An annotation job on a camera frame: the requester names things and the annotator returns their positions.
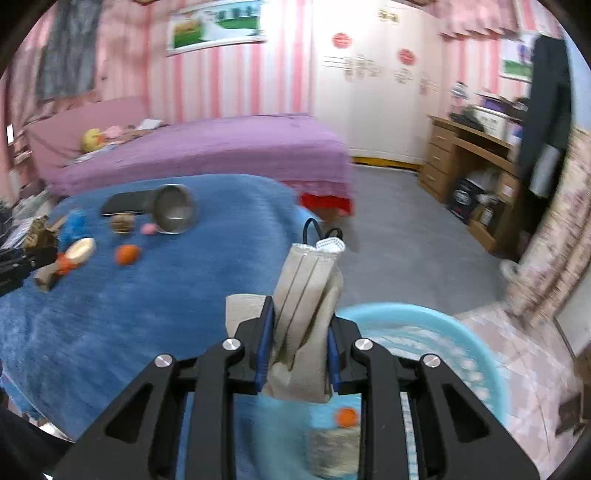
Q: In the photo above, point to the light blue plastic basin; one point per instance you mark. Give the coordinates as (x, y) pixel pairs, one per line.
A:
(415, 332)

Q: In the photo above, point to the purple bed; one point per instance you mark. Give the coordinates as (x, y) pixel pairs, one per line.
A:
(231, 147)

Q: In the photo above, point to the blue fleece blanket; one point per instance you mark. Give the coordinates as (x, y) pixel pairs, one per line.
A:
(184, 300)

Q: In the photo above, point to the round wooden dish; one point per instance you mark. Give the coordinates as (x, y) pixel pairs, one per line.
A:
(81, 250)

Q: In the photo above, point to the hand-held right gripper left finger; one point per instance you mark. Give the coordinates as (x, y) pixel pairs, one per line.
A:
(265, 344)

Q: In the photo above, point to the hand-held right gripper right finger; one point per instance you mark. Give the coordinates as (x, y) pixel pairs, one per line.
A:
(333, 364)

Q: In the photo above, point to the blue toy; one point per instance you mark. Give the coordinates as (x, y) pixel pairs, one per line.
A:
(73, 228)

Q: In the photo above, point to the pile of clothes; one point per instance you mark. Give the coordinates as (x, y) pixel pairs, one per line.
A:
(134, 130)

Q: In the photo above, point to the pink metal cup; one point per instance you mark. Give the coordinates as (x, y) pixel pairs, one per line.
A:
(175, 210)

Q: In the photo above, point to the pink headboard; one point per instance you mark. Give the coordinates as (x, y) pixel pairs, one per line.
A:
(69, 124)

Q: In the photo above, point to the white wardrobe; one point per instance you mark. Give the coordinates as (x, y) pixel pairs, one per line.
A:
(374, 101)

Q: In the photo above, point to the green wall poster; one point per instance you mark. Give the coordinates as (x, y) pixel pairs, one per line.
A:
(217, 25)

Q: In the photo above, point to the white floor fan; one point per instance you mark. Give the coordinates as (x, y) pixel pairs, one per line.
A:
(510, 270)

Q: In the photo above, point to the black phone case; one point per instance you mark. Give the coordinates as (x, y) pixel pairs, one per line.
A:
(127, 203)

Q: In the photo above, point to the yellow duck plush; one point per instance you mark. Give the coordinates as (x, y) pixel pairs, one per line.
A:
(91, 140)

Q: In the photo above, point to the beige face mask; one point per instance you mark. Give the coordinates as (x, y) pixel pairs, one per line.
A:
(300, 300)

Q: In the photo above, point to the brown wicker item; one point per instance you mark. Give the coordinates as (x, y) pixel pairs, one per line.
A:
(41, 233)

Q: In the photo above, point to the white storage box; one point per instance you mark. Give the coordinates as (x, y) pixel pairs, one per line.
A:
(491, 120)

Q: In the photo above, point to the grey hanging cloth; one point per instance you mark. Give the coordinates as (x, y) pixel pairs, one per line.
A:
(67, 50)

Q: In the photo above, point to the cardboard tube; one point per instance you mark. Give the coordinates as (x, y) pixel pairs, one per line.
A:
(46, 278)

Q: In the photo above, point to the pink curtain valance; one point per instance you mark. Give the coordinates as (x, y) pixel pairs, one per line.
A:
(485, 21)

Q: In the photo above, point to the small orange ball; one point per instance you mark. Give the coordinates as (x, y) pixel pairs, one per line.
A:
(347, 417)
(127, 254)

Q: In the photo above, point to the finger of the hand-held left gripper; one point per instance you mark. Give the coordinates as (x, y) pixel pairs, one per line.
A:
(41, 256)

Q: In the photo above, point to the wooden desk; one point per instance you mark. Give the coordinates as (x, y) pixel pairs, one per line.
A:
(443, 152)

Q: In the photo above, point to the black box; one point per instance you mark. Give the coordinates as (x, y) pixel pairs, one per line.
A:
(464, 198)

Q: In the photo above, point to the small wall poster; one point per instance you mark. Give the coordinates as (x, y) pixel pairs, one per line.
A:
(516, 62)

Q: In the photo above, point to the small pink lump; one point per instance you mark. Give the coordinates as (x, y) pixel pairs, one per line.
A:
(148, 229)

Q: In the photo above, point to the dark hanging coat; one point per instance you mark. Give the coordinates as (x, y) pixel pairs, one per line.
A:
(547, 106)

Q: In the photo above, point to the floral curtain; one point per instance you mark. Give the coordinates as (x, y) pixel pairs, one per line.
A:
(558, 240)

